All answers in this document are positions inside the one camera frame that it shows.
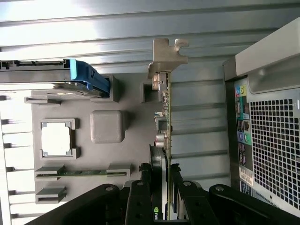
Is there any green RAM stick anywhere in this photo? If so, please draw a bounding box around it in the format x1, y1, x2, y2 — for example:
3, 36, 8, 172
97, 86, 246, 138
36, 169, 128, 176

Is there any open black grey PC case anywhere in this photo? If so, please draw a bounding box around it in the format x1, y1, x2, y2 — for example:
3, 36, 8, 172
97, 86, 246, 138
222, 17, 300, 213

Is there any grey plastic parts rack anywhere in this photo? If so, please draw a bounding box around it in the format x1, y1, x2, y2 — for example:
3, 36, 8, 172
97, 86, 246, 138
24, 74, 165, 207

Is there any silver CPU chip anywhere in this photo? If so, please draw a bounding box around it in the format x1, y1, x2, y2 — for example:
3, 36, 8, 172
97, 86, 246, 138
41, 121, 72, 157

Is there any silver hard disk white label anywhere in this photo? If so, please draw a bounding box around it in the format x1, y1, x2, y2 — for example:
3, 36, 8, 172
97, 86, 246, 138
0, 60, 106, 99

